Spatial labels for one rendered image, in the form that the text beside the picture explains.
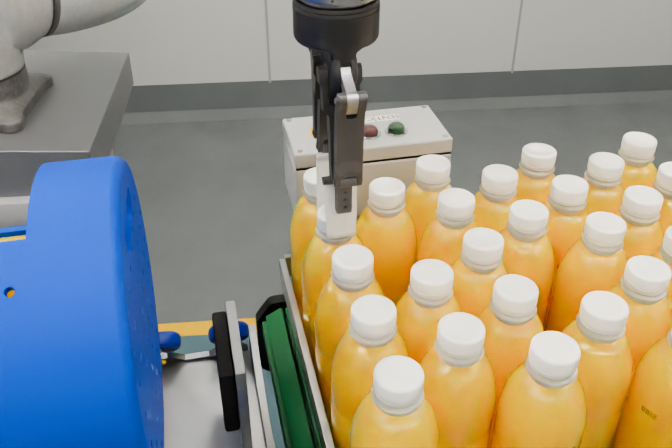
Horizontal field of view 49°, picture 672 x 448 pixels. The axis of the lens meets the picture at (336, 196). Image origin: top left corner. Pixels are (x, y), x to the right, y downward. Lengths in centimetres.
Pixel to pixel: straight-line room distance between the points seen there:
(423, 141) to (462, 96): 267
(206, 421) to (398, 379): 29
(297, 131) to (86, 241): 44
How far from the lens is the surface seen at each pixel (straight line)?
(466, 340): 61
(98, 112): 112
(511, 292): 66
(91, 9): 115
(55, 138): 105
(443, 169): 82
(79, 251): 55
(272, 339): 93
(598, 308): 67
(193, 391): 83
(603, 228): 76
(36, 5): 110
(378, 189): 78
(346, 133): 63
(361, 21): 62
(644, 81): 390
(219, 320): 73
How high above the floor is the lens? 153
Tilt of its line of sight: 33 degrees down
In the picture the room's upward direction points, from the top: straight up
